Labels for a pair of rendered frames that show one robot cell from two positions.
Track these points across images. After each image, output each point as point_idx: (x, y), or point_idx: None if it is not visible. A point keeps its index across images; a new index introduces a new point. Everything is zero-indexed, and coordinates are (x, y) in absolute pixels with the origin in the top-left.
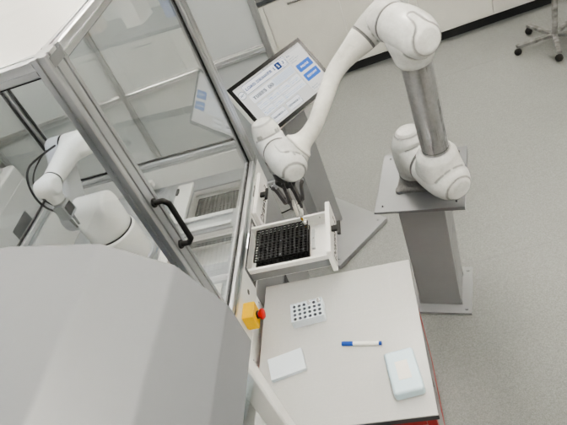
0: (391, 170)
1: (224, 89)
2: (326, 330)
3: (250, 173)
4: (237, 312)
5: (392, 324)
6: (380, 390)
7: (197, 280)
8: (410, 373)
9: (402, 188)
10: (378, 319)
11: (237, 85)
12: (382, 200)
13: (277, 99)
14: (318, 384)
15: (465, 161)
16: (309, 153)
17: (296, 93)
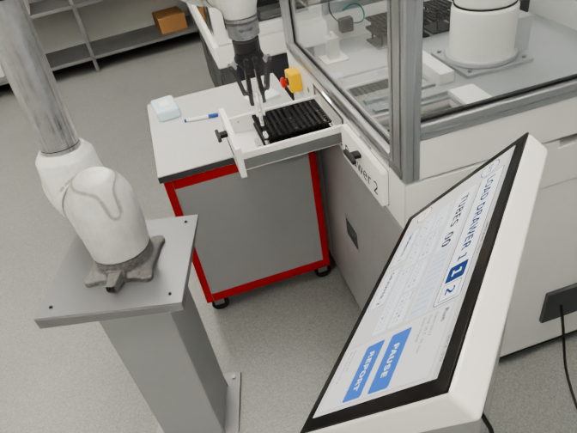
0: (169, 272)
1: (397, 8)
2: None
3: (375, 135)
4: (293, 56)
5: (175, 133)
6: (185, 105)
7: None
8: (158, 102)
9: (153, 236)
10: (188, 134)
11: (514, 155)
12: (185, 229)
13: (422, 248)
14: (233, 97)
15: (49, 289)
16: None
17: (386, 301)
